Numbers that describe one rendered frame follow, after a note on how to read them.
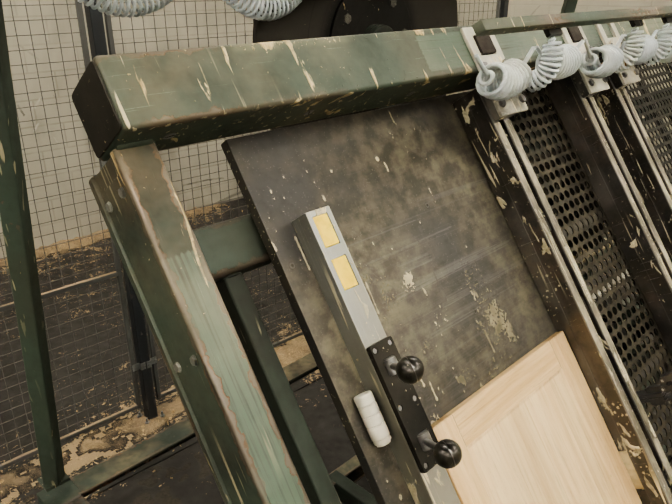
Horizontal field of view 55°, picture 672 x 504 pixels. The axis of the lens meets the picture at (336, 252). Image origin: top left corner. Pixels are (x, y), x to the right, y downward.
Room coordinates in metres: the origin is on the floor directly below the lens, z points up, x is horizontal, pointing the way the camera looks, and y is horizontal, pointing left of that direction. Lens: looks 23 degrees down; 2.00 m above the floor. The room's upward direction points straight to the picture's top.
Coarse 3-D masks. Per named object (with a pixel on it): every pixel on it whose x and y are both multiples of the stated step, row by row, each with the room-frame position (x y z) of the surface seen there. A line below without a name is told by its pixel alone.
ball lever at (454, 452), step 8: (424, 432) 0.76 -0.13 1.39; (424, 440) 0.75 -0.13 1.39; (432, 440) 0.76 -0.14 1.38; (440, 440) 0.69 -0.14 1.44; (448, 440) 0.68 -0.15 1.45; (424, 448) 0.75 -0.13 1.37; (432, 448) 0.72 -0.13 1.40; (440, 448) 0.67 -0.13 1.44; (448, 448) 0.67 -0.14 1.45; (456, 448) 0.67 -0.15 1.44; (440, 456) 0.66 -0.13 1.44; (448, 456) 0.66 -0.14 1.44; (456, 456) 0.66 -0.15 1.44; (440, 464) 0.66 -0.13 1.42; (448, 464) 0.66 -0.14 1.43; (456, 464) 0.66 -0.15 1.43
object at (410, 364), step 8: (384, 360) 0.81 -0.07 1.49; (392, 360) 0.81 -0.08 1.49; (400, 360) 0.73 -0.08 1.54; (408, 360) 0.72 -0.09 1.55; (416, 360) 0.72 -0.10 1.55; (392, 368) 0.79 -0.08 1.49; (400, 368) 0.71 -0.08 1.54; (408, 368) 0.71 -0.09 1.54; (416, 368) 0.71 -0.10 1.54; (400, 376) 0.71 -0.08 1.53; (408, 376) 0.71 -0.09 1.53; (416, 376) 0.71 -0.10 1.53
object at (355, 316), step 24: (312, 216) 0.91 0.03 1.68; (312, 240) 0.89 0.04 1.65; (312, 264) 0.90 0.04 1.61; (336, 288) 0.86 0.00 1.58; (360, 288) 0.88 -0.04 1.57; (336, 312) 0.86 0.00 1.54; (360, 312) 0.85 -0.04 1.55; (360, 336) 0.83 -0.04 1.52; (384, 336) 0.85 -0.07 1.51; (360, 360) 0.82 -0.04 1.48; (384, 408) 0.79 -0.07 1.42; (408, 456) 0.75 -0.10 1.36; (408, 480) 0.75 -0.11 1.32; (432, 480) 0.74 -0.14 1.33
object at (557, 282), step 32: (544, 32) 1.23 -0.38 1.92; (544, 64) 1.22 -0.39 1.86; (480, 96) 1.29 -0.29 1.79; (480, 128) 1.29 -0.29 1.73; (512, 128) 1.30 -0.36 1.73; (480, 160) 1.29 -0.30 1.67; (512, 160) 1.24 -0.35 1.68; (512, 192) 1.23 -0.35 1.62; (512, 224) 1.22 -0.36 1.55; (544, 224) 1.19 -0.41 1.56; (544, 256) 1.17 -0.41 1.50; (544, 288) 1.16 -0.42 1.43; (576, 288) 1.14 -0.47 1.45; (576, 320) 1.11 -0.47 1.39; (576, 352) 1.10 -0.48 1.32; (608, 352) 1.10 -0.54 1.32; (608, 384) 1.05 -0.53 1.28; (608, 416) 1.04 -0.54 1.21; (640, 416) 1.04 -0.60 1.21; (640, 448) 1.00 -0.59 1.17; (640, 480) 0.99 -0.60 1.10
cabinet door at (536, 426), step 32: (544, 352) 1.06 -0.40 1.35; (512, 384) 0.97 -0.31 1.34; (544, 384) 1.01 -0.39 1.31; (576, 384) 1.06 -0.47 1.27; (448, 416) 0.85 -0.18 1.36; (480, 416) 0.88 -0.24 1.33; (512, 416) 0.93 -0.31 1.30; (544, 416) 0.97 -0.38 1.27; (576, 416) 1.01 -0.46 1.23; (480, 448) 0.85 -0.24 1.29; (512, 448) 0.88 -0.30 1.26; (544, 448) 0.92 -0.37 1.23; (576, 448) 0.97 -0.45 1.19; (608, 448) 1.01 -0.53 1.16; (480, 480) 0.81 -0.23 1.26; (512, 480) 0.85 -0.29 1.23; (544, 480) 0.88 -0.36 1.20; (576, 480) 0.92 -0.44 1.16; (608, 480) 0.96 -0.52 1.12
